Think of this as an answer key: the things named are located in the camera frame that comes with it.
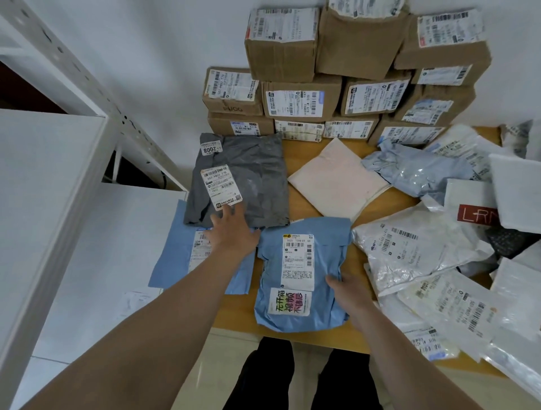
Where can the person's left hand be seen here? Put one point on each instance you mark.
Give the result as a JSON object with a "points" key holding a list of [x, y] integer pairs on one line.
{"points": [[234, 238]]}

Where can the person's right hand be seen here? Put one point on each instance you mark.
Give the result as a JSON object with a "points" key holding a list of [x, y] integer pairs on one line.
{"points": [[355, 300]]}

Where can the blue plastic mailer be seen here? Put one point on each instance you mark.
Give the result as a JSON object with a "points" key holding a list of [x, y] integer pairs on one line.
{"points": [[329, 245]]}

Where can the grey poly mailer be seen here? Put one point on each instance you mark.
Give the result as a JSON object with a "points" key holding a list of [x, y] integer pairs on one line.
{"points": [[258, 181]]}

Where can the smooth light blue mailer package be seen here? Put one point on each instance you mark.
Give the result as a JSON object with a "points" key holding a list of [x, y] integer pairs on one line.
{"points": [[169, 262]]}

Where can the pile of white mailers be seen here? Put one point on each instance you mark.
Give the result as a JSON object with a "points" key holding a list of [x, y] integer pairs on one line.
{"points": [[414, 253]]}

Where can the INS BAHA cardboard box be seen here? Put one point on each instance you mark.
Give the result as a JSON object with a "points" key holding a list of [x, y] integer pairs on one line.
{"points": [[220, 124]]}

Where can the cream mailer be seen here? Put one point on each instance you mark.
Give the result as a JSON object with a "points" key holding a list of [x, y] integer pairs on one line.
{"points": [[338, 177]]}

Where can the tall brown box double label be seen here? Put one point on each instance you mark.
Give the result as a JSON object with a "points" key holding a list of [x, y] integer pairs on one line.
{"points": [[298, 130]]}

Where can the brown box large label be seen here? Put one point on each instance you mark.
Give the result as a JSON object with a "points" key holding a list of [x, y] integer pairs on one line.
{"points": [[230, 88]]}

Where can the black bubble mailer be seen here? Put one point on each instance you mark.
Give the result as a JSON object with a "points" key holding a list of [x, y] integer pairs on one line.
{"points": [[511, 243]]}

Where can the white bubble mailer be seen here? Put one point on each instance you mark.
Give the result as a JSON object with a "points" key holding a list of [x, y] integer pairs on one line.
{"points": [[515, 190]]}

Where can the stack of cardboard boxes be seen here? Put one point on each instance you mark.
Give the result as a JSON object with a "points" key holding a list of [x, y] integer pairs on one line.
{"points": [[359, 46]]}

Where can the brown box white barcode label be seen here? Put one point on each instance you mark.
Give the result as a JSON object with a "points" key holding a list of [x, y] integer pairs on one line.
{"points": [[448, 42]]}

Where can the person's right forearm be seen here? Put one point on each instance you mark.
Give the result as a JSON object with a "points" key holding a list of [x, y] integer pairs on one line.
{"points": [[405, 363]]}

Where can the person's left forearm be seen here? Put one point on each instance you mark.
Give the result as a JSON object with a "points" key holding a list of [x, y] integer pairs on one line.
{"points": [[148, 338]]}

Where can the person's black trousers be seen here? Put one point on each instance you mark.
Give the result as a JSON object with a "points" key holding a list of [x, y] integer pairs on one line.
{"points": [[270, 380]]}

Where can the wooden table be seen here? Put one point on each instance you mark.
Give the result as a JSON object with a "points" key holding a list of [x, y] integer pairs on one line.
{"points": [[304, 152]]}

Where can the white printed label sticker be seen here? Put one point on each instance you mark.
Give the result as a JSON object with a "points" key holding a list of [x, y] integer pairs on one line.
{"points": [[135, 304]]}

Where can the white metal shelf rack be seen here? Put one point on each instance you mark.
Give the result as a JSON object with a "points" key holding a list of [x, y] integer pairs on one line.
{"points": [[50, 211]]}

